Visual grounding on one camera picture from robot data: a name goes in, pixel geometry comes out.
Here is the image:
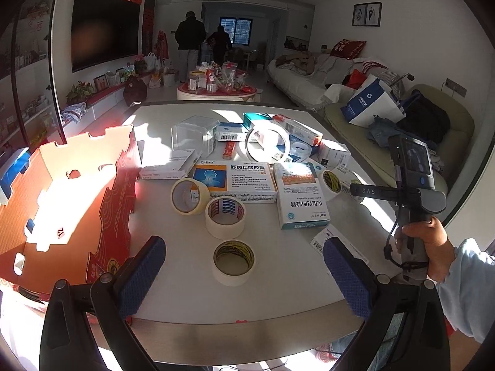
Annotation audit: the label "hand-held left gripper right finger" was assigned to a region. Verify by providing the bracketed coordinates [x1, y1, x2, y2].
[323, 237, 451, 371]

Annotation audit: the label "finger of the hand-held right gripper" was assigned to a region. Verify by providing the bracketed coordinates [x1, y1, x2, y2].
[349, 183, 401, 202]

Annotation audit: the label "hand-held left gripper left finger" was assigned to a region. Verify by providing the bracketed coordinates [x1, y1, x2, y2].
[39, 236, 167, 371]

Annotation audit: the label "red cardboard box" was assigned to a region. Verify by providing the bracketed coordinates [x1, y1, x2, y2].
[0, 124, 144, 306]

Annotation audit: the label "masking tape yellow printed core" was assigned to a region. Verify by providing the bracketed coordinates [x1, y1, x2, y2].
[213, 240, 256, 287]

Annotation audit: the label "orange blue medicine box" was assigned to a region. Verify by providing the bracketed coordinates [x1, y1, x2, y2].
[191, 160, 279, 205]

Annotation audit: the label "person's right forearm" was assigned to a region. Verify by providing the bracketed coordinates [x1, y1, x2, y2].
[435, 237, 495, 344]

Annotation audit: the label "person's right hand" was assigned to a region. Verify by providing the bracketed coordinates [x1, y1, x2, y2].
[394, 215, 455, 284]

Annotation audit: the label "small masking tape roll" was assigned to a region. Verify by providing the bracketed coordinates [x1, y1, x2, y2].
[322, 169, 354, 201]

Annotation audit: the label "white paper slip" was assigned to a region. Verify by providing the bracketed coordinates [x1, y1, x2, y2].
[334, 164, 364, 186]

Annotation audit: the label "denim clothes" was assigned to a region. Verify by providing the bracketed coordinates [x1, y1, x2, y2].
[365, 118, 403, 149]

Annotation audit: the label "paper barcode label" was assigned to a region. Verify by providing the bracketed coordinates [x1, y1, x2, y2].
[310, 226, 349, 256]

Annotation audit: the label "black bag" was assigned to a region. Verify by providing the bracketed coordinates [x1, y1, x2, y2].
[396, 90, 451, 143]

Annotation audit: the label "white black medicine box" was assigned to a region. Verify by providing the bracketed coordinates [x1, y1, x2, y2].
[317, 143, 352, 170]

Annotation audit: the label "beige chaise sofa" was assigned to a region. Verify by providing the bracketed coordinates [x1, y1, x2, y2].
[324, 84, 476, 192]

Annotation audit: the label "blue white shopping bag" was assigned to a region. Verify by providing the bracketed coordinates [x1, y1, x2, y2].
[340, 74, 407, 129]

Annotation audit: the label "person's leg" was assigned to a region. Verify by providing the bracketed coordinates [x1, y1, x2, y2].
[333, 313, 407, 371]

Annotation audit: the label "clear tape roll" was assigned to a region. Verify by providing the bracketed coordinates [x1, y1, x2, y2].
[290, 141, 321, 163]

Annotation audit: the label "white box red end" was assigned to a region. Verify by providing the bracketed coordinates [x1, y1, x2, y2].
[273, 115, 323, 145]

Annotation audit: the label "masking tape blue printed core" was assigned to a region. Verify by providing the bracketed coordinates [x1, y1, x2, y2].
[205, 196, 247, 239]

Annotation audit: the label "plain masking tape roll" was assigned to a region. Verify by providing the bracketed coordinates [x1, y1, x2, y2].
[171, 178, 210, 215]

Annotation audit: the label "red shopping bag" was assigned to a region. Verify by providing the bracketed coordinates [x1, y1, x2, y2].
[344, 69, 368, 89]

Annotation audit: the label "flat white medicine box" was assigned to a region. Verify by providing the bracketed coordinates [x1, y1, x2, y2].
[139, 149, 198, 180]

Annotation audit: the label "white sofa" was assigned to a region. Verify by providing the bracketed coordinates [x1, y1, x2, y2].
[267, 52, 387, 109]

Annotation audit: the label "red pillow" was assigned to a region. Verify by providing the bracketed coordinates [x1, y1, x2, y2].
[330, 39, 367, 60]

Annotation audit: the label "clear plastic box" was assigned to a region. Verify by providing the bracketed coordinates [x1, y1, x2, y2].
[171, 116, 220, 155]

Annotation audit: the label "blue plastic stool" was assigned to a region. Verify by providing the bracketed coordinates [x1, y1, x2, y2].
[0, 147, 32, 206]

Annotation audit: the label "blue grey cloth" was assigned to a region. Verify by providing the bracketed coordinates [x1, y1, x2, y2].
[61, 102, 88, 123]

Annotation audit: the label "round coffee table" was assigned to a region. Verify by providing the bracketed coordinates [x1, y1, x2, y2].
[177, 69, 259, 103]

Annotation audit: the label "low television bench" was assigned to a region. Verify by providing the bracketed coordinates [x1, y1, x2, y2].
[62, 81, 132, 124]

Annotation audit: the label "dark red bag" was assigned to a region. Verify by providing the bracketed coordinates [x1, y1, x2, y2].
[123, 75, 148, 106]

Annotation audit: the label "clutter of bottles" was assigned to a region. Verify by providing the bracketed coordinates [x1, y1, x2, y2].
[187, 60, 252, 93]

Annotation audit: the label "potted plant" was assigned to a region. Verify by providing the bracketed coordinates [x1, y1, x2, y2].
[66, 81, 95, 105]

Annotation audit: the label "window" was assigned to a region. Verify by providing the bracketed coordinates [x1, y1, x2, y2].
[220, 16, 254, 45]

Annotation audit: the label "glass display cabinet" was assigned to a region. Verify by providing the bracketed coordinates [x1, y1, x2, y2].
[0, 0, 66, 155]

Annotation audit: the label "black cable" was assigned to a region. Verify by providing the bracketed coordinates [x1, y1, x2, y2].
[383, 201, 411, 271]

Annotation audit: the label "wall socket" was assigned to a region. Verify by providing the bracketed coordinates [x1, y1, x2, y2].
[445, 78, 467, 96]

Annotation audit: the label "large clear tape ring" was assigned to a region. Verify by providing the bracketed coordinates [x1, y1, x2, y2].
[239, 121, 291, 163]

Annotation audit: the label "framed wall picture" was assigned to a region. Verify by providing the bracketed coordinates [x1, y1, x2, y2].
[352, 2, 383, 27]

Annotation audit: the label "wall television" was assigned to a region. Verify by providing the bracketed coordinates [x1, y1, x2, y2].
[71, 0, 142, 73]

